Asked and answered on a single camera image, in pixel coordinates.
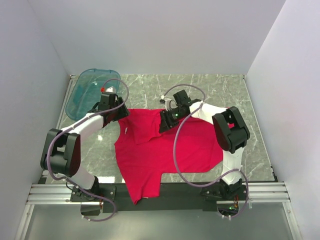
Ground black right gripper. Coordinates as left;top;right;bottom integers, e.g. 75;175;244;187
158;107;187;134

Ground red t shirt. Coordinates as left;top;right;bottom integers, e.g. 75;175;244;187
114;109;223;204

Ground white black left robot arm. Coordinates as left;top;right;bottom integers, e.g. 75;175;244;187
40;91;130;201

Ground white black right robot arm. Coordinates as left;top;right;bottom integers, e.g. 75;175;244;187
159;90;250;200

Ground teal translucent plastic bin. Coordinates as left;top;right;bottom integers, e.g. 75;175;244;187
65;68;121;121

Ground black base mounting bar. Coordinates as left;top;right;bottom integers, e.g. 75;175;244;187
70;180;248;216

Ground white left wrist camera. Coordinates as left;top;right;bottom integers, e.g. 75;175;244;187
100;86;117;94

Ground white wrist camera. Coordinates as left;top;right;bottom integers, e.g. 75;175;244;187
100;86;117;94
159;95;177;111

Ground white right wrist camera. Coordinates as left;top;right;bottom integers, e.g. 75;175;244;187
159;95;177;111

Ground aluminium left side rail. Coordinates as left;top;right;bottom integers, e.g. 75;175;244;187
40;74;77;174

